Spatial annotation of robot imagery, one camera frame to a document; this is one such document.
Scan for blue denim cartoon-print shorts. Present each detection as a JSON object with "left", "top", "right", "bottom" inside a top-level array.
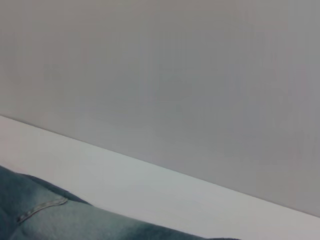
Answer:
[{"left": 0, "top": 164, "right": 242, "bottom": 240}]

